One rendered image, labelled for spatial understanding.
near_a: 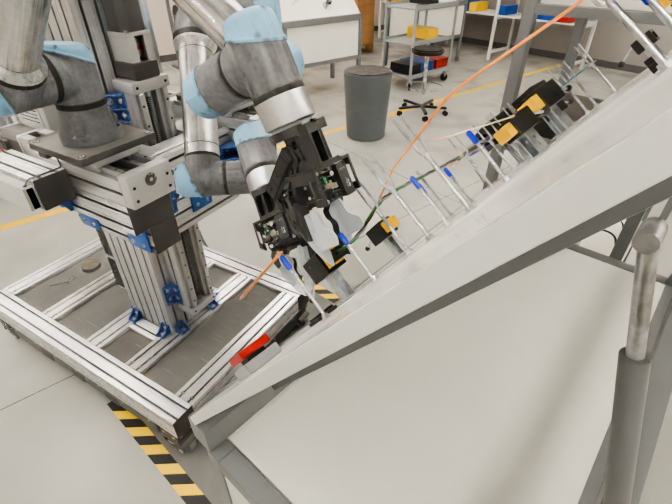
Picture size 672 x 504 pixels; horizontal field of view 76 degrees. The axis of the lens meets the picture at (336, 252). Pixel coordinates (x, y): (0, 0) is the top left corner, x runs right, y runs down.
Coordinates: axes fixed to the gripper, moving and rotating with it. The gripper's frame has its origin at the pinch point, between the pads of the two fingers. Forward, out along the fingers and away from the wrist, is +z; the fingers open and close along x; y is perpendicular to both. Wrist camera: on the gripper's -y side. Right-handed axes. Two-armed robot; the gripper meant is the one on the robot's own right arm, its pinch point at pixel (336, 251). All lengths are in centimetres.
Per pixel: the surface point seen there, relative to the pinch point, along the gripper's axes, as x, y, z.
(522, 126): 24.8, 21.3, -7.4
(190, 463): -22, -107, 75
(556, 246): -8.8, 38.3, -4.2
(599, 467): 21, 21, 56
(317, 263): -2.3, -2.7, 0.8
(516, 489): 6, 13, 51
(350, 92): 261, -243, -35
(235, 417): -20.0, -23.8, 24.8
